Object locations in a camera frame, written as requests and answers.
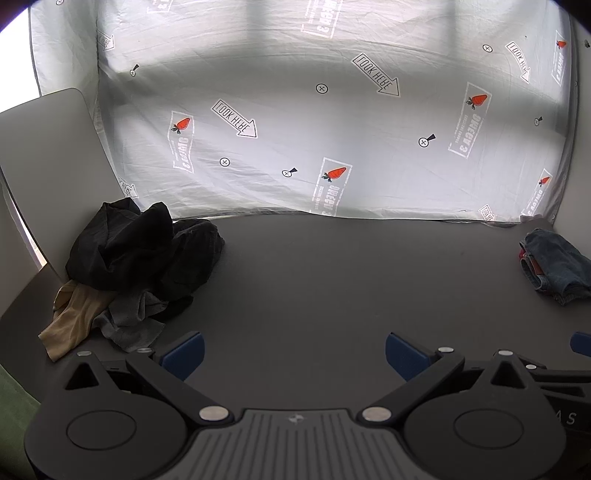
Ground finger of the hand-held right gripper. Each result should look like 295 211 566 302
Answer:
516 354 591 400
570 331 591 359

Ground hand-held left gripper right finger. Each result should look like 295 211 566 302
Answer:
358 332 539 424

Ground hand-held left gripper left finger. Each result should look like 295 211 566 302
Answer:
60 331 234 424

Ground black cargo pants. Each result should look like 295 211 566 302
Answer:
65 200 175 292

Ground grey garment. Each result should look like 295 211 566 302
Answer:
91 290 168 354

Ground folded blue jeans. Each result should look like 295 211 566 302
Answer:
519 228 591 306

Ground dark checked garment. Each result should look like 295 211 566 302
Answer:
154 219 226 320

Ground red garment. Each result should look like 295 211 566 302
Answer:
517 247 544 278

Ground beige garment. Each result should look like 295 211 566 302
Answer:
38 279 117 363

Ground green fabric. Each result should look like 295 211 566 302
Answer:
0 368 43 480

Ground white board panel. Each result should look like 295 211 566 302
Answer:
0 88 119 283

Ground printed white sheet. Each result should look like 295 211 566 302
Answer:
28 0 581 225

